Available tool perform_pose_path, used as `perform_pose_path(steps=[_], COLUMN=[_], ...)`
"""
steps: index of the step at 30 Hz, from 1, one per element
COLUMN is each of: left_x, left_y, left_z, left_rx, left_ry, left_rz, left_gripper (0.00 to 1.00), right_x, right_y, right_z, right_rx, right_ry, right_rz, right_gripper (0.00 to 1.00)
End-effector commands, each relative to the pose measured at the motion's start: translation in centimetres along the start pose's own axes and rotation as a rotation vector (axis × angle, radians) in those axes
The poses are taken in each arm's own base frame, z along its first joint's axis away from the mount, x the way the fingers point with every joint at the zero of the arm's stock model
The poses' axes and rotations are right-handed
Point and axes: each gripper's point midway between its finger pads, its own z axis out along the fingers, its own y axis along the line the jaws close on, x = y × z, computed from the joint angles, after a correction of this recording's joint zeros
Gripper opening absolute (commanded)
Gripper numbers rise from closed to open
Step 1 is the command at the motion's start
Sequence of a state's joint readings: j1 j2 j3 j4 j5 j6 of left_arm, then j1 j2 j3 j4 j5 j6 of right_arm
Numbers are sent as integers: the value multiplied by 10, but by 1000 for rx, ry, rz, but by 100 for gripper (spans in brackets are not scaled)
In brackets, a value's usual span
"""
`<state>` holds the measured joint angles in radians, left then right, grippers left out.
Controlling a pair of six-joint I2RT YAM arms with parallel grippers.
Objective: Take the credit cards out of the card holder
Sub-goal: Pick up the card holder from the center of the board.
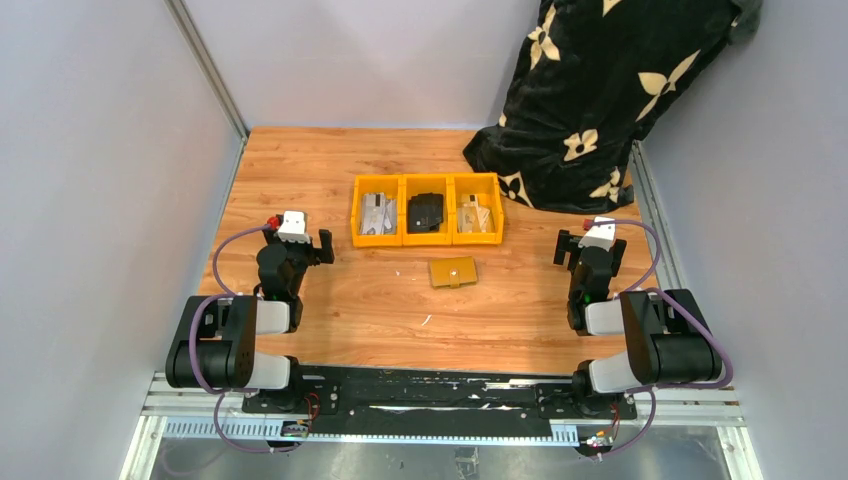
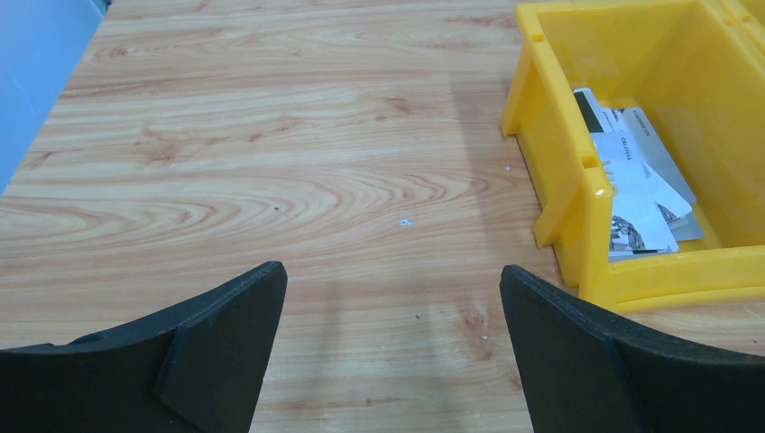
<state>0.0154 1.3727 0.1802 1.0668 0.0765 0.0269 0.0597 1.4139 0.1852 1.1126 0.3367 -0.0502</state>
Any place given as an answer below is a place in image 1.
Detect yellow leather card holder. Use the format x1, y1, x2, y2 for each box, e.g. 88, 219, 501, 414
428, 256, 478, 288

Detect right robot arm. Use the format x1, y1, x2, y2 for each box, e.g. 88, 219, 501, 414
540, 225, 725, 418

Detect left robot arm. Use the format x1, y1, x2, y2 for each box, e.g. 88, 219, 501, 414
165, 229, 335, 415

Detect silver cards in bin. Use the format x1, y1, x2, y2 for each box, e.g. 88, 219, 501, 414
359, 192, 397, 236

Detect black cards in bin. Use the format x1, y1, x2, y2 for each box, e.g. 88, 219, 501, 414
407, 192, 444, 234

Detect left yellow bin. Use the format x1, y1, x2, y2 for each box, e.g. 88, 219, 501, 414
350, 175, 405, 248

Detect yellow bin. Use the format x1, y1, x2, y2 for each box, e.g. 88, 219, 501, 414
448, 173, 505, 245
402, 174, 454, 246
350, 175, 405, 248

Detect right yellow bin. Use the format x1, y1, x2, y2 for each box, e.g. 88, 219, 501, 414
448, 173, 505, 245

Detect middle yellow bin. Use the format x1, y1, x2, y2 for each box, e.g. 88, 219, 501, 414
402, 174, 454, 246

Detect black floral blanket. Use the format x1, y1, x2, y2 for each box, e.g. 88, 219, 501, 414
463, 0, 763, 214

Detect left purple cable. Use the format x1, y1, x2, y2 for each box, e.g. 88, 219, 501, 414
188, 223, 299, 455

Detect purple cable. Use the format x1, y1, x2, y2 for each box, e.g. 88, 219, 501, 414
188, 223, 299, 455
589, 218, 735, 460

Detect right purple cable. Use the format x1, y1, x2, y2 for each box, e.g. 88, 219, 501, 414
589, 218, 735, 460

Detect aluminium frame post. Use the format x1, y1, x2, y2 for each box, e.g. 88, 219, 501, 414
164, 0, 250, 144

